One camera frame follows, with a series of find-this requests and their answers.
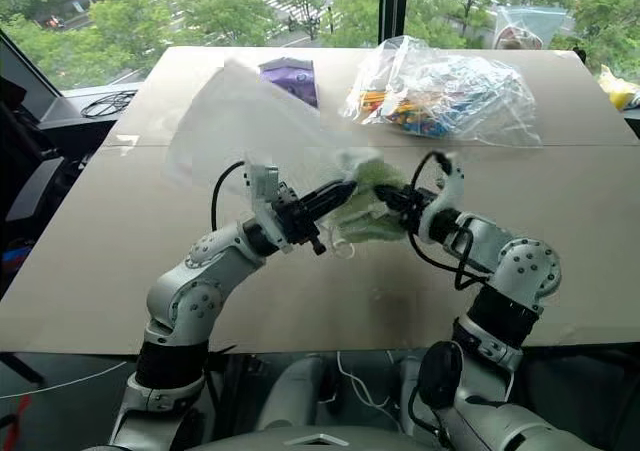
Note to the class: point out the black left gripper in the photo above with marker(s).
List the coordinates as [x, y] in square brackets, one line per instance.
[295, 218]

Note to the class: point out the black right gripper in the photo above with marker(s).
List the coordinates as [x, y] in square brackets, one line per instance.
[416, 205]

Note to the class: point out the light green towel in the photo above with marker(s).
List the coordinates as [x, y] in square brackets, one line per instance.
[367, 208]

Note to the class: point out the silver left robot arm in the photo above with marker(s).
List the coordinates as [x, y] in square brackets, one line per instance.
[200, 266]

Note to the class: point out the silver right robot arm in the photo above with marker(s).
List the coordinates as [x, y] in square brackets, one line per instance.
[525, 271]

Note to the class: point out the clear bag of colourful items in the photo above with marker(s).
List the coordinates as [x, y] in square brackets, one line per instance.
[435, 96]

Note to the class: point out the clear plastic bag with contents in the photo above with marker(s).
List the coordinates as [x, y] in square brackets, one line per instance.
[530, 26]

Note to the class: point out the yellow plastic bag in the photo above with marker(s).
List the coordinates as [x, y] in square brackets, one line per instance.
[617, 91]

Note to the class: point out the purple snack packet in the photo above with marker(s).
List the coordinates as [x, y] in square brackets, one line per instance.
[295, 78]

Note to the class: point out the black round disc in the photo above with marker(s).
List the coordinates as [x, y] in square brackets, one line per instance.
[440, 371]

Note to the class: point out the silver robot torso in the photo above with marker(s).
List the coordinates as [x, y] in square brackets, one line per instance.
[300, 391]

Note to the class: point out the black side ledge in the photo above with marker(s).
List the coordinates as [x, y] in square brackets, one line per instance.
[75, 131]

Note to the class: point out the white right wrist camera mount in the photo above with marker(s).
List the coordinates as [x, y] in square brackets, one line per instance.
[452, 181]

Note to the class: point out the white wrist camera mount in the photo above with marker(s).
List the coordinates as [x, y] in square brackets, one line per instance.
[264, 180]
[452, 181]

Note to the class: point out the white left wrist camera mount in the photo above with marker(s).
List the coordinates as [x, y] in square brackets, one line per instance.
[264, 180]

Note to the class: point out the black window post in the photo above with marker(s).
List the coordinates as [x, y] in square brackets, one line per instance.
[393, 6]

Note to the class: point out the black equipment frame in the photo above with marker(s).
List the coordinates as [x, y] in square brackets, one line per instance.
[25, 171]

